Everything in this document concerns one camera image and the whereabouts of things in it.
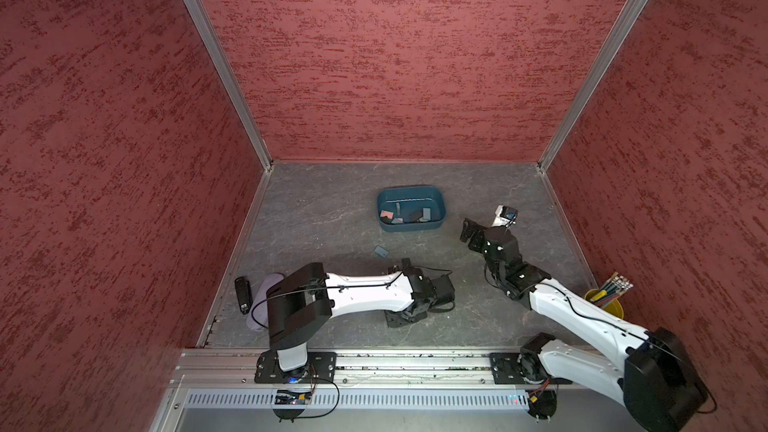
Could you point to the lavender cloth pouch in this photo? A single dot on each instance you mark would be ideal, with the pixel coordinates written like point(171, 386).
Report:
point(257, 317)

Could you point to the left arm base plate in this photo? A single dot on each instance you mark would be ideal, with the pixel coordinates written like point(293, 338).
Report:
point(320, 365)

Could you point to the right corner aluminium post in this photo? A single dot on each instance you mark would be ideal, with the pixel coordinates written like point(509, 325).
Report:
point(620, 30)

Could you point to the blue eraser tilted top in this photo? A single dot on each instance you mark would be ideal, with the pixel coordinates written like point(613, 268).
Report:
point(381, 251)

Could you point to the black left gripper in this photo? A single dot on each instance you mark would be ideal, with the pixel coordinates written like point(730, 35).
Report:
point(394, 321)

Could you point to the aluminium front rail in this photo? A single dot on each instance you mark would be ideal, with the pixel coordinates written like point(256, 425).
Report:
point(448, 368)

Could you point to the teal plastic storage box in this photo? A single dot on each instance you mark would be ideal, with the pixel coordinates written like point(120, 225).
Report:
point(410, 199)

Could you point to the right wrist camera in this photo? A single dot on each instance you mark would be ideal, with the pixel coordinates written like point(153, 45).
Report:
point(505, 216)

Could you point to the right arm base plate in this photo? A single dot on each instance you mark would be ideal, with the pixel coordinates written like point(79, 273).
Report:
point(504, 367)

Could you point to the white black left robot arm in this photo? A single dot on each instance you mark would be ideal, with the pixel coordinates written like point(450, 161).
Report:
point(295, 308)

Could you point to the yellow pencil cup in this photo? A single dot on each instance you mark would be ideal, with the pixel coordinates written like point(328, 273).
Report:
point(614, 307)

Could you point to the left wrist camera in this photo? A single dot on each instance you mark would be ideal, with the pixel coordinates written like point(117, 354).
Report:
point(444, 294)

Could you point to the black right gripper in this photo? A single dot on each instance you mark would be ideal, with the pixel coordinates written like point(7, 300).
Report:
point(468, 229)

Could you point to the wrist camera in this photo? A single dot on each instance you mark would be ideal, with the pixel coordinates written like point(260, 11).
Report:
point(444, 294)
point(505, 216)

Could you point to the corner aluminium post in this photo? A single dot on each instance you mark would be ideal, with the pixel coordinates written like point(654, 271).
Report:
point(620, 30)
point(207, 33)

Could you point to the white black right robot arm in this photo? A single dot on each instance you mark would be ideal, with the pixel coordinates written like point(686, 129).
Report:
point(648, 372)

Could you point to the left corner aluminium post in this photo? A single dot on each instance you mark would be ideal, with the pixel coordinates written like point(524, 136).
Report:
point(207, 33)

